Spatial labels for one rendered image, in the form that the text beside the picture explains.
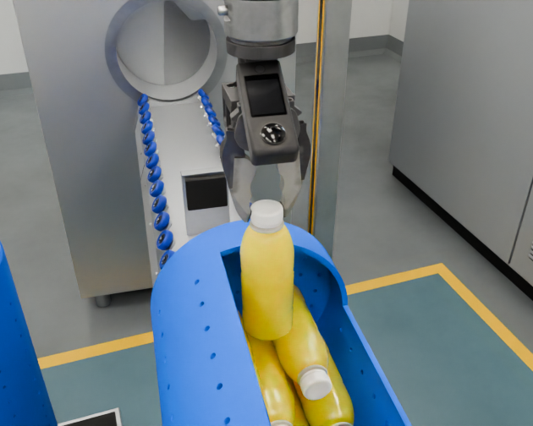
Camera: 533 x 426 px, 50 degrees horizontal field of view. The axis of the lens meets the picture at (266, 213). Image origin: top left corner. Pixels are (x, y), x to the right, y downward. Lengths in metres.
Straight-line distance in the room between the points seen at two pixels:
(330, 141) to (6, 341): 0.84
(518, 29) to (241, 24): 2.05
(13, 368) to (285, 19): 0.92
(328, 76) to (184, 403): 0.91
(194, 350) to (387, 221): 2.50
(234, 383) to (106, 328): 1.92
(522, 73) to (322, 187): 1.27
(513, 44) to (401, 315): 1.19
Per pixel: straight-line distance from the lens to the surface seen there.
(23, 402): 1.34
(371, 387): 0.81
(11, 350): 1.25
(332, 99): 1.39
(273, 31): 0.58
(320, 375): 0.75
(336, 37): 1.34
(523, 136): 2.57
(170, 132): 1.81
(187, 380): 0.65
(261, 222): 0.66
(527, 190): 2.59
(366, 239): 2.94
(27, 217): 3.32
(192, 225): 1.30
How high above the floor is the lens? 1.67
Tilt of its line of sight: 33 degrees down
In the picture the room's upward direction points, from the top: straight up
